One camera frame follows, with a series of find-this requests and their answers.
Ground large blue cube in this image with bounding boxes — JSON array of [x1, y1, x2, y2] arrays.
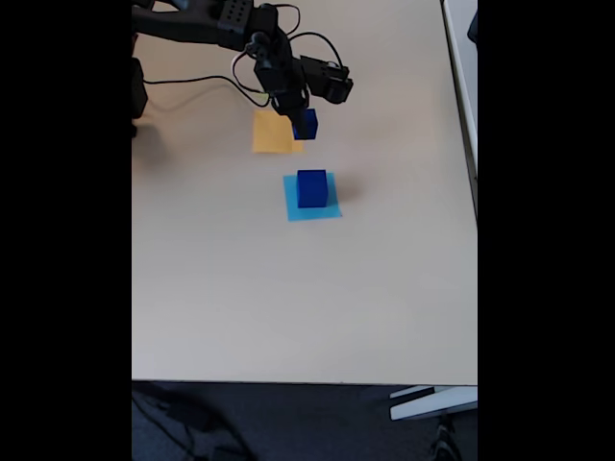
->
[[291, 108, 320, 142]]

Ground orange paper square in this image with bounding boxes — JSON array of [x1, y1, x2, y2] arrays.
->
[[251, 109, 306, 156]]

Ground light blue paper square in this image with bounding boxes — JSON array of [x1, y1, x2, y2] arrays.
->
[[283, 173, 343, 223]]

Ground largest blue cube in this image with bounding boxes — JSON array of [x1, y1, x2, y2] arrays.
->
[[296, 169, 337, 210]]

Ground white side desk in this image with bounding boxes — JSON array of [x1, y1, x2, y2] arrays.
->
[[440, 0, 479, 222]]

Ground white table foot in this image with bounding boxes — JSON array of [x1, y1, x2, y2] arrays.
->
[[388, 384, 479, 423]]

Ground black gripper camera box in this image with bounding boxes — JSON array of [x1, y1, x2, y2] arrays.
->
[[299, 55, 356, 105]]

